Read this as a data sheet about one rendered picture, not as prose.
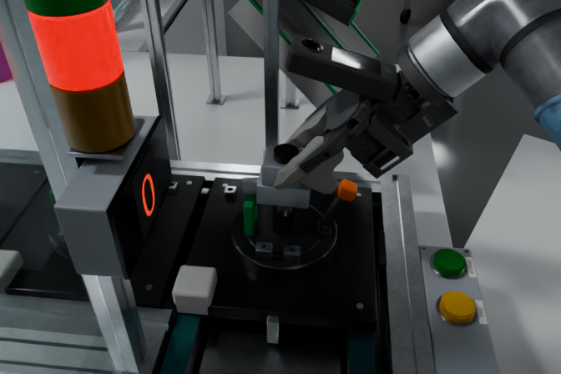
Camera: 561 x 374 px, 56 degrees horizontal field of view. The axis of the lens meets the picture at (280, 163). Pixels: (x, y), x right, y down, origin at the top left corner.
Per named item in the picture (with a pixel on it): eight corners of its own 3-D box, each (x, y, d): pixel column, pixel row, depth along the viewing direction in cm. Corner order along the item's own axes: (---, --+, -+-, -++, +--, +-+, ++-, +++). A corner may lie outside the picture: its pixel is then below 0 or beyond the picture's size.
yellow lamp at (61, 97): (144, 117, 41) (133, 59, 38) (122, 155, 37) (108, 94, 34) (83, 113, 41) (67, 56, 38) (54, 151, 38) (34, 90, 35)
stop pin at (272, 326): (279, 336, 64) (279, 315, 62) (278, 344, 63) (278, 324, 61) (268, 334, 64) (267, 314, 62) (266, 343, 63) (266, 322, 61)
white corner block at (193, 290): (219, 287, 67) (217, 265, 64) (211, 317, 63) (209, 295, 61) (183, 284, 67) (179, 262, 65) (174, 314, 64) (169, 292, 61)
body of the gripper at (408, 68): (371, 184, 59) (463, 121, 53) (316, 137, 56) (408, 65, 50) (370, 144, 65) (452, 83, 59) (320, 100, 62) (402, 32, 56)
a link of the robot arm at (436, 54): (445, 33, 47) (434, 0, 54) (404, 65, 50) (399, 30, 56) (494, 87, 50) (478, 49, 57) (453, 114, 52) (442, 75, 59)
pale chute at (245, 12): (363, 104, 95) (383, 91, 92) (350, 145, 85) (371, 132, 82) (255, -17, 87) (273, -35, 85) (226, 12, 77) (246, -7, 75)
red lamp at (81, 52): (133, 58, 38) (121, -9, 35) (108, 93, 34) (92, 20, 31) (67, 55, 38) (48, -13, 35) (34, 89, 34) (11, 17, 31)
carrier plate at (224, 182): (371, 197, 81) (371, 186, 79) (376, 332, 62) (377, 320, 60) (215, 186, 83) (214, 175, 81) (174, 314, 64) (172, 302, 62)
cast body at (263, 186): (310, 186, 68) (314, 141, 64) (308, 209, 64) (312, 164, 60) (245, 180, 68) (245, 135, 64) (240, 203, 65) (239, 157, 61)
